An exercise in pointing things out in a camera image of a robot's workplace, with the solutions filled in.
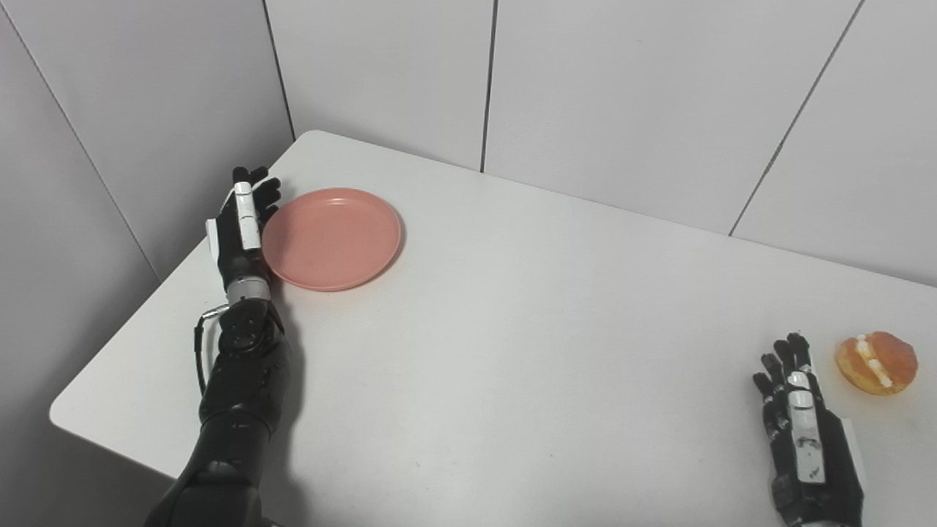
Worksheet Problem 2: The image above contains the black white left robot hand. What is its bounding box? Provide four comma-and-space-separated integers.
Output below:
204, 167, 283, 287

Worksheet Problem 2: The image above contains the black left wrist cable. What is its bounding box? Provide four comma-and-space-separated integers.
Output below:
193, 304, 232, 397

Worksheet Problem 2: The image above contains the cream puff pastry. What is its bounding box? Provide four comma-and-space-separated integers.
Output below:
835, 331, 919, 397

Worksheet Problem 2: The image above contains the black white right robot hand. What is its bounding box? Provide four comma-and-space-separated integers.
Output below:
752, 333, 867, 527

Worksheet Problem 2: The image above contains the pink round plate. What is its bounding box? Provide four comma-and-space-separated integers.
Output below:
261, 188, 403, 292

